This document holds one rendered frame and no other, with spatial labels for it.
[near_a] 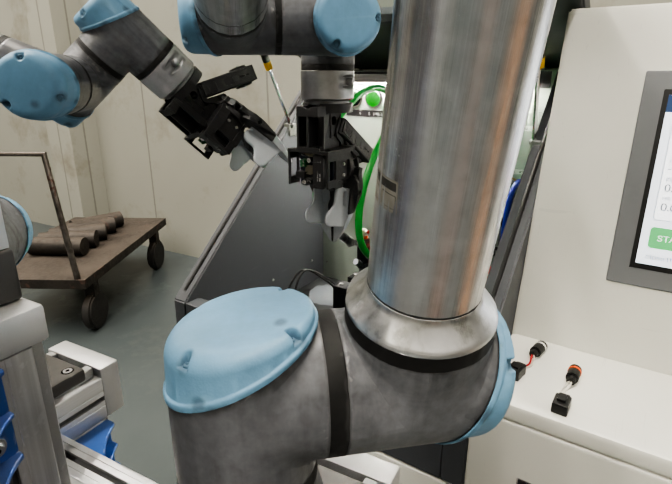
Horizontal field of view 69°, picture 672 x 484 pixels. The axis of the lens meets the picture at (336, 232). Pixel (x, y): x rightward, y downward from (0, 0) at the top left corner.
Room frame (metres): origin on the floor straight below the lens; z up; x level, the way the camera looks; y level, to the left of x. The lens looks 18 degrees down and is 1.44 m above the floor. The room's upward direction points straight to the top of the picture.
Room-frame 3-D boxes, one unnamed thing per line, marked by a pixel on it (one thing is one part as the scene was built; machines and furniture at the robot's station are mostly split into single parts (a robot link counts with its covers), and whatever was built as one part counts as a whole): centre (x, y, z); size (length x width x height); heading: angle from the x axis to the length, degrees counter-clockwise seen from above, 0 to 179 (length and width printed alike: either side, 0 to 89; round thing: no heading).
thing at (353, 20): (0.63, 0.01, 1.50); 0.11 x 0.11 x 0.08; 11
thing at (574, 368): (0.64, -0.35, 0.99); 0.12 x 0.02 x 0.02; 145
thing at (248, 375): (0.34, 0.07, 1.20); 0.13 x 0.12 x 0.14; 101
